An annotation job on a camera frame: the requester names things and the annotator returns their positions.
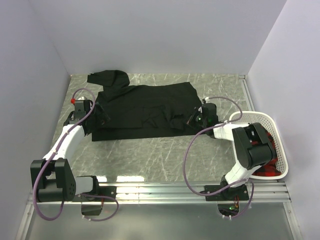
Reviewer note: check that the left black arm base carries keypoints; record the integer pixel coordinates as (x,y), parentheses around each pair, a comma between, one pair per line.
(108,191)

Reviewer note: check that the red black plaid shirt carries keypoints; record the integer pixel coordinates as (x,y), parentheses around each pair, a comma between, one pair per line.
(270,169)

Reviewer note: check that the black long sleeve shirt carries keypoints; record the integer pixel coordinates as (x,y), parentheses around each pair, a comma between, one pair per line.
(143,111)

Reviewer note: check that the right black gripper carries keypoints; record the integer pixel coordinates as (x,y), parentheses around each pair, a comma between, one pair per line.
(191,121)

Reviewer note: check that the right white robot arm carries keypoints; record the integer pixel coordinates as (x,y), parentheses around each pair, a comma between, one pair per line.
(252,143)

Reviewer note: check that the aluminium mounting rail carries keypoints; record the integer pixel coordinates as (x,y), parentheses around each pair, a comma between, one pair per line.
(139,193)

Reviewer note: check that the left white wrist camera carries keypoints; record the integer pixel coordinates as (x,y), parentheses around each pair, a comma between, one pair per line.
(74,100)

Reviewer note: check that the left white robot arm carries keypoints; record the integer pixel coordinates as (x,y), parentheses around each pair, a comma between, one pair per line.
(52,178)

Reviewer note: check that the white plastic laundry basket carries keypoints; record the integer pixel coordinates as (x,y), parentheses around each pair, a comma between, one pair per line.
(269,124)

